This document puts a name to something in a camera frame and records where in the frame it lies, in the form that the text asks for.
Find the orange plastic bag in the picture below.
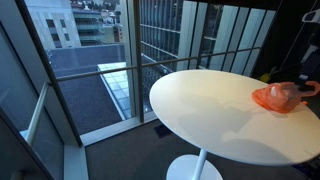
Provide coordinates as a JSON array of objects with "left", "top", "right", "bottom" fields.
[{"left": 251, "top": 80, "right": 320, "bottom": 115}]

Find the dark floor vent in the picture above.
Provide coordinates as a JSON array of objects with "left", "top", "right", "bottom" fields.
[{"left": 153, "top": 124, "right": 173, "bottom": 140}]

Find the dark horizontal window railing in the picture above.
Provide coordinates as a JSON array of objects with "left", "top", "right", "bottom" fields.
[{"left": 54, "top": 46, "right": 262, "bottom": 83}]

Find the yellow object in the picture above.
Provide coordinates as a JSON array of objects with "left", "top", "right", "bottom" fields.
[{"left": 259, "top": 66, "right": 278, "bottom": 84}]

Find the white table pedestal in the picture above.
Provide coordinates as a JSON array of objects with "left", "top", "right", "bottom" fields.
[{"left": 165, "top": 148, "right": 224, "bottom": 180}]

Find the white vertical door handle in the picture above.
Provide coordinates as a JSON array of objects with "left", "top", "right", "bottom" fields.
[{"left": 24, "top": 82, "right": 51, "bottom": 148}]

